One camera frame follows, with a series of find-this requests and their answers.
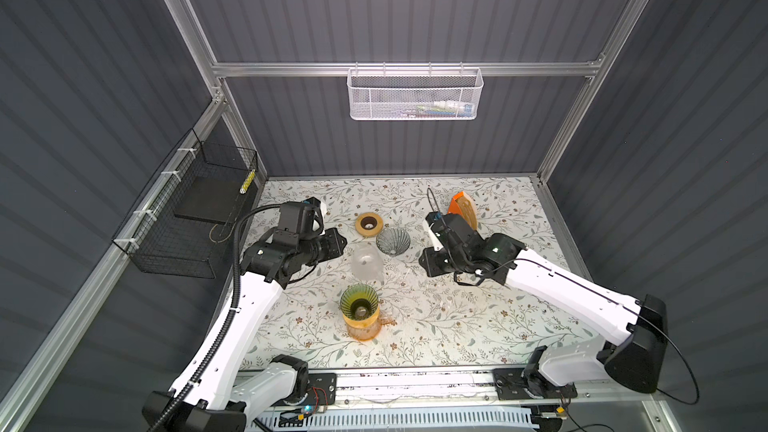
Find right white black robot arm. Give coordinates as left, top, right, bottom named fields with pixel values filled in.
left=419, top=232, right=669, bottom=398

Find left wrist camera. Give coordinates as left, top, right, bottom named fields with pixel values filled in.
left=277, top=197, right=325, bottom=240

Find black corrugated cable conduit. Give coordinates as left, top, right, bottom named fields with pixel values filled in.
left=146, top=203, right=289, bottom=432

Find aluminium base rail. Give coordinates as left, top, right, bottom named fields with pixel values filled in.
left=167, top=362, right=661, bottom=418

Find green glass dripper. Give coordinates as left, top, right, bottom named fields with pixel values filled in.
left=340, top=283, right=379, bottom=318

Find grey glass dripper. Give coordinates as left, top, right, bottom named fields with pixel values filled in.
left=376, top=227, right=411, bottom=257

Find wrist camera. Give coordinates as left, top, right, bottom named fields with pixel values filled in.
left=424, top=212, right=481, bottom=251
left=277, top=197, right=325, bottom=240

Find tubes in white basket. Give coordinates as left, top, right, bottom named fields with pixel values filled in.
left=399, top=100, right=476, bottom=120

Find floral table mat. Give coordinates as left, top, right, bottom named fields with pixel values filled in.
left=241, top=176, right=595, bottom=370

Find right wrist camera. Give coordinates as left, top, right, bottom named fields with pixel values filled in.
left=424, top=212, right=481, bottom=251

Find yellow marker pen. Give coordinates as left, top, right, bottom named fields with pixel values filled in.
left=239, top=169, right=256, bottom=195

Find white wire wall basket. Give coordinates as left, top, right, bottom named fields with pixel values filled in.
left=346, top=64, right=484, bottom=121

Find black foam pad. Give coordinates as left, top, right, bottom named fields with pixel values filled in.
left=174, top=176, right=251, bottom=225

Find clear frosted glass dripper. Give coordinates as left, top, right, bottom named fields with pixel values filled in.
left=351, top=243, right=384, bottom=283

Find orange coffee filter holder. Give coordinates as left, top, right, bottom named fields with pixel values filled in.
left=448, top=191, right=478, bottom=231

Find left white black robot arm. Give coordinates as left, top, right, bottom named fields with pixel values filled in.
left=142, top=228, right=347, bottom=431

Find black wire side basket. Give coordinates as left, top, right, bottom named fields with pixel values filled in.
left=113, top=132, right=259, bottom=279

